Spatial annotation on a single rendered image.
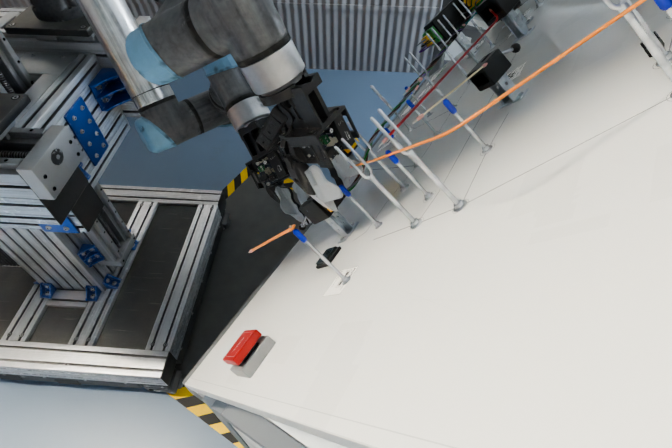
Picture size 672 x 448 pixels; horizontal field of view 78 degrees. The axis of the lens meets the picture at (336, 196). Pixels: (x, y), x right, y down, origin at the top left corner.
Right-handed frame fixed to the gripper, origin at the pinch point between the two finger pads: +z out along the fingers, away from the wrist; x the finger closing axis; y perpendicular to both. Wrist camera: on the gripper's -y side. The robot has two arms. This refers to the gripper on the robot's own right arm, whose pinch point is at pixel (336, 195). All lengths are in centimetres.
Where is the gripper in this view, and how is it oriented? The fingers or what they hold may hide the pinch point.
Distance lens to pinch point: 65.5
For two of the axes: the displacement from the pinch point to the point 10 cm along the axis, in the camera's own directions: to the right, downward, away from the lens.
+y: 7.2, 0.6, -6.9
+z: 4.3, 7.4, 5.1
